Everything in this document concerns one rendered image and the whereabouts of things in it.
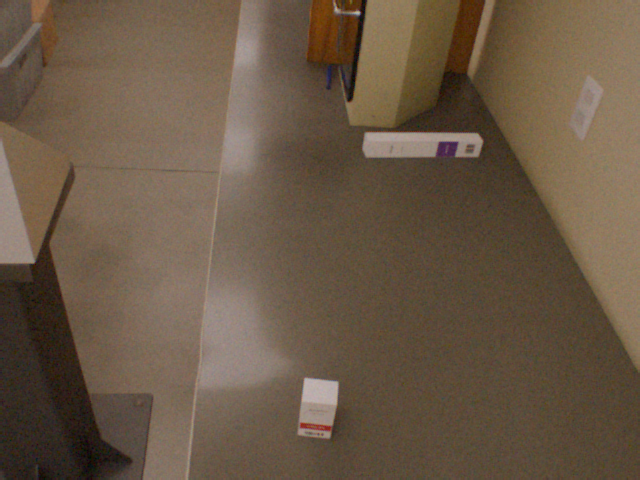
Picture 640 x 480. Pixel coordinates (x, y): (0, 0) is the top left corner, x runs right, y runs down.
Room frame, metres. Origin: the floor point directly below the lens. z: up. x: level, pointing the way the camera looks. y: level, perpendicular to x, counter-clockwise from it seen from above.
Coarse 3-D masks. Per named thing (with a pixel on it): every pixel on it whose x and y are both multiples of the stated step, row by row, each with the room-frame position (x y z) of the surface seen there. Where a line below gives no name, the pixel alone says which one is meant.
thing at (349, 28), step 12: (348, 0) 1.51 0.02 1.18; (360, 0) 1.32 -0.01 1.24; (360, 12) 1.31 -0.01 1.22; (348, 24) 1.46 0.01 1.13; (360, 24) 1.31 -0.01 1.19; (348, 36) 1.43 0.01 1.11; (348, 48) 1.41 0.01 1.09; (348, 60) 1.38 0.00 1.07; (348, 72) 1.35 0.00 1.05; (348, 84) 1.33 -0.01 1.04; (348, 96) 1.31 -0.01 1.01
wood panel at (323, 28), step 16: (320, 0) 1.66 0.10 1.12; (464, 0) 1.72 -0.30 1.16; (480, 0) 1.73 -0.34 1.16; (320, 16) 1.66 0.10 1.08; (336, 16) 1.67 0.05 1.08; (464, 16) 1.72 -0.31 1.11; (480, 16) 1.73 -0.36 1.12; (320, 32) 1.66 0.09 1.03; (336, 32) 1.67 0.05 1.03; (464, 32) 1.72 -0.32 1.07; (320, 48) 1.66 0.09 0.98; (464, 48) 1.72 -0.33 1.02; (448, 64) 1.72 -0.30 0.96; (464, 64) 1.73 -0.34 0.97
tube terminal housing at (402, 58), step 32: (384, 0) 1.31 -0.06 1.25; (416, 0) 1.32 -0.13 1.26; (448, 0) 1.43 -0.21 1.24; (384, 32) 1.31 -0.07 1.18; (416, 32) 1.33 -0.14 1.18; (448, 32) 1.46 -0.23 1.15; (384, 64) 1.31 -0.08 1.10; (416, 64) 1.36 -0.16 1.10; (384, 96) 1.31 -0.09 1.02; (416, 96) 1.38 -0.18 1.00
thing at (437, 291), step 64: (256, 0) 2.13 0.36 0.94; (256, 64) 1.59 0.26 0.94; (320, 64) 1.64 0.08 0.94; (256, 128) 1.23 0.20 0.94; (320, 128) 1.27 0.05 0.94; (384, 128) 1.31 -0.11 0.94; (448, 128) 1.36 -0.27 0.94; (256, 192) 0.98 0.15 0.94; (320, 192) 1.00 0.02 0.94; (384, 192) 1.04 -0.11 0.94; (448, 192) 1.07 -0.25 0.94; (512, 192) 1.10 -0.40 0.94; (256, 256) 0.78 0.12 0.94; (320, 256) 0.81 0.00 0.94; (384, 256) 0.83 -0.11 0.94; (448, 256) 0.86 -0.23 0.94; (512, 256) 0.88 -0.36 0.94; (256, 320) 0.64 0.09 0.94; (320, 320) 0.65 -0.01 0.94; (384, 320) 0.67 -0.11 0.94; (448, 320) 0.69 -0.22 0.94; (512, 320) 0.71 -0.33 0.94; (576, 320) 0.73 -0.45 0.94; (256, 384) 0.51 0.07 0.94; (384, 384) 0.54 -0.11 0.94; (448, 384) 0.56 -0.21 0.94; (512, 384) 0.57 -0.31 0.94; (576, 384) 0.59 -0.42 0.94; (192, 448) 0.40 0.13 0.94; (256, 448) 0.41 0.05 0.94; (320, 448) 0.43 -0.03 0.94; (384, 448) 0.44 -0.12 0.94; (448, 448) 0.45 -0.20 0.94; (512, 448) 0.46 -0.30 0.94; (576, 448) 0.47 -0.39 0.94
